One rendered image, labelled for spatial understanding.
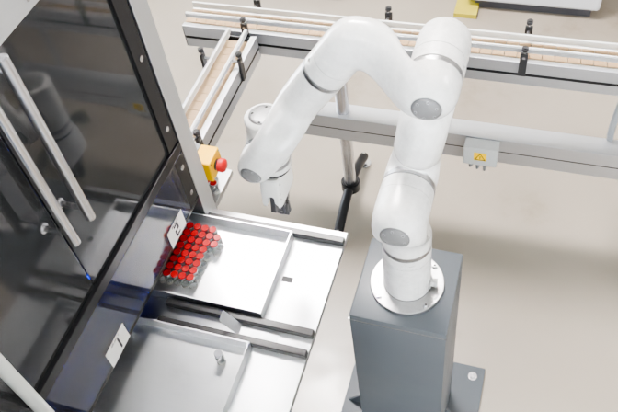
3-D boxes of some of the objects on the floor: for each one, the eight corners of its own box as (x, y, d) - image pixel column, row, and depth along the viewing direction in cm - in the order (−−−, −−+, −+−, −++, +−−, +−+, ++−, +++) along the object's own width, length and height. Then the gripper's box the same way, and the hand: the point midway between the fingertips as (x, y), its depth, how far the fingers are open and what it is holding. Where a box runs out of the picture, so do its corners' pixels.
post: (242, 357, 274) (5, -248, 115) (247, 343, 278) (26, -262, 119) (257, 360, 272) (40, -248, 113) (263, 347, 276) (60, -263, 117)
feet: (327, 245, 303) (325, 224, 293) (358, 157, 333) (356, 136, 323) (346, 248, 301) (343, 228, 291) (374, 160, 331) (373, 139, 320)
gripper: (278, 189, 160) (289, 238, 174) (298, 141, 169) (307, 190, 182) (246, 184, 162) (260, 233, 176) (268, 136, 171) (280, 186, 185)
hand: (283, 206), depth 178 cm, fingers closed
